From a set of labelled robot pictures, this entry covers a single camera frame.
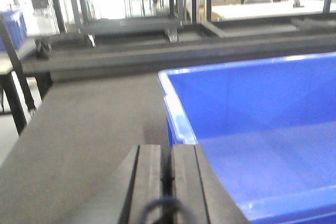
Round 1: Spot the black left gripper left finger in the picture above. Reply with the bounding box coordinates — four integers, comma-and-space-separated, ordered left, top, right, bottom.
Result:
118, 144, 163, 223

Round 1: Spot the dark cable loop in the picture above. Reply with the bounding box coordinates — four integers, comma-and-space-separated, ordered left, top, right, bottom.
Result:
139, 196, 196, 224

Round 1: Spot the distant blue crate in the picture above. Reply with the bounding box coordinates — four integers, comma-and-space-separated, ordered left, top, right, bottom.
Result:
1, 9, 27, 49

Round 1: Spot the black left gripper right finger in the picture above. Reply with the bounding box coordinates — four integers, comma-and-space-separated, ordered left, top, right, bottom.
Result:
170, 144, 249, 223

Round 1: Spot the black conveyor frame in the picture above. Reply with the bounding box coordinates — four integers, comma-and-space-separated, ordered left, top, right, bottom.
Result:
22, 13, 335, 81

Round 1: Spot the dark wheeled cart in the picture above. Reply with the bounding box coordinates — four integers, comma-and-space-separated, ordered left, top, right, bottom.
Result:
70, 0, 184, 43

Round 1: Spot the blue plastic bin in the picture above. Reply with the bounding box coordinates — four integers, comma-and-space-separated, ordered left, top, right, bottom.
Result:
158, 52, 335, 223

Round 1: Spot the white table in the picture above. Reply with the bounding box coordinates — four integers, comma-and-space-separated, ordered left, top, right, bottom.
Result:
212, 0, 324, 21

